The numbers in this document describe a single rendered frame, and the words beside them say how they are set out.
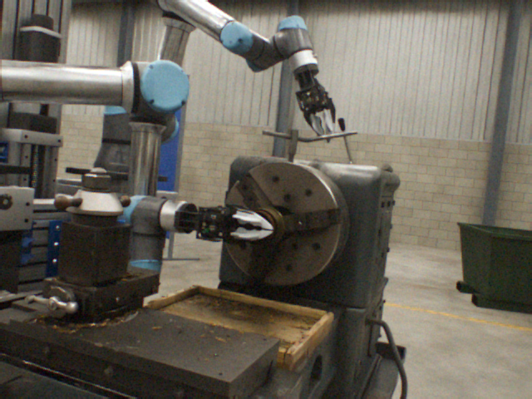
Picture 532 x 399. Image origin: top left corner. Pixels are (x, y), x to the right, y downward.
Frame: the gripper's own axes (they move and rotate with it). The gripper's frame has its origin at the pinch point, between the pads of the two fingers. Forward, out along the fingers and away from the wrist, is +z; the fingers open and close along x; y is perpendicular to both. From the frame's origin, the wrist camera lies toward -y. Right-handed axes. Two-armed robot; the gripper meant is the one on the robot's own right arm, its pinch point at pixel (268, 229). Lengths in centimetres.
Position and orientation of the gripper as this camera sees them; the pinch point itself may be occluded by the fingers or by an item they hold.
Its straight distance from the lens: 102.7
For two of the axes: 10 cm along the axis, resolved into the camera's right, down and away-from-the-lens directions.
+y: -3.8, 0.1, -9.2
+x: 1.0, -9.9, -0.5
